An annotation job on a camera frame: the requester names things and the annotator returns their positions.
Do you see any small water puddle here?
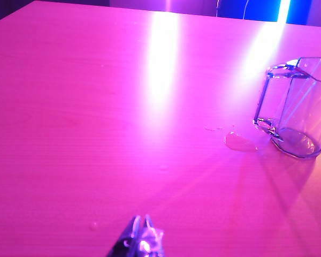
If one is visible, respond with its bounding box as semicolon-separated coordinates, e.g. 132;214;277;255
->
224;131;260;152

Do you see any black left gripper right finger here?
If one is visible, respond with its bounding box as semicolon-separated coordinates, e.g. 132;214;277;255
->
136;214;165;257

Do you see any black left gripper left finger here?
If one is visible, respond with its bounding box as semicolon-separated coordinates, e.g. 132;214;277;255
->
109;215;143;257

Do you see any clear glass mug with handle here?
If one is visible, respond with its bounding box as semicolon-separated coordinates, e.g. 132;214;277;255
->
253;56;321;161

